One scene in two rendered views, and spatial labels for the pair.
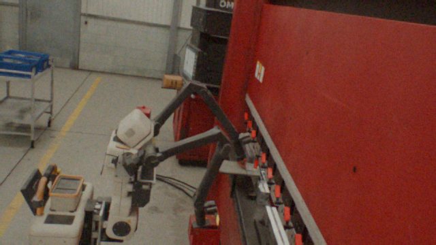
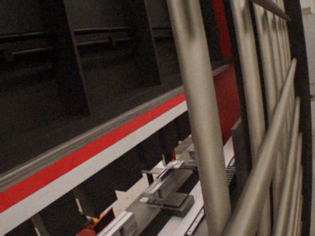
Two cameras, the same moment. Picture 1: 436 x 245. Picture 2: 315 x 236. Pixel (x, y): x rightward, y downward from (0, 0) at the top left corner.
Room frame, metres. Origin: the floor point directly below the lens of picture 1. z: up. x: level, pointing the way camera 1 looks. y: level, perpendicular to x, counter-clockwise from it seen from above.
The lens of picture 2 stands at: (1.28, -1.22, 1.64)
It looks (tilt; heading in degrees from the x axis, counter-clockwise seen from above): 14 degrees down; 39
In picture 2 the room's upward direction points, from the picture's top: 12 degrees counter-clockwise
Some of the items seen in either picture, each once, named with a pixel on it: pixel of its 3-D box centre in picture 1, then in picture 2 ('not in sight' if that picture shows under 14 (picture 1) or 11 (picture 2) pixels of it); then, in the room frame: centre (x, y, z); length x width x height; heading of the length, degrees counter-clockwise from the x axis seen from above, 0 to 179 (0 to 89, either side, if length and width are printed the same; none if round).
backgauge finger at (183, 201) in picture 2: not in sight; (162, 201); (2.03, -0.53, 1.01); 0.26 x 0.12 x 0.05; 96
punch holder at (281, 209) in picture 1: (292, 207); (56, 217); (1.60, -0.41, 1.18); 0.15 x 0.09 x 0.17; 6
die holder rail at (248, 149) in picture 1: (246, 149); (203, 142); (2.92, -0.28, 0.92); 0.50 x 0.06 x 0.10; 6
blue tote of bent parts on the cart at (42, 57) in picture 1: (26, 60); not in sight; (4.76, 2.56, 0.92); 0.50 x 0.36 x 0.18; 101
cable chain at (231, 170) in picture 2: not in sight; (223, 187); (2.21, -0.75, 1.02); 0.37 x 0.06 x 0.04; 6
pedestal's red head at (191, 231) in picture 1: (204, 228); (96, 227); (1.96, -0.02, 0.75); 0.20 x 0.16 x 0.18; 12
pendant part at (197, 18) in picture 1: (204, 55); not in sight; (3.57, 0.22, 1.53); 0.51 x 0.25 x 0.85; 21
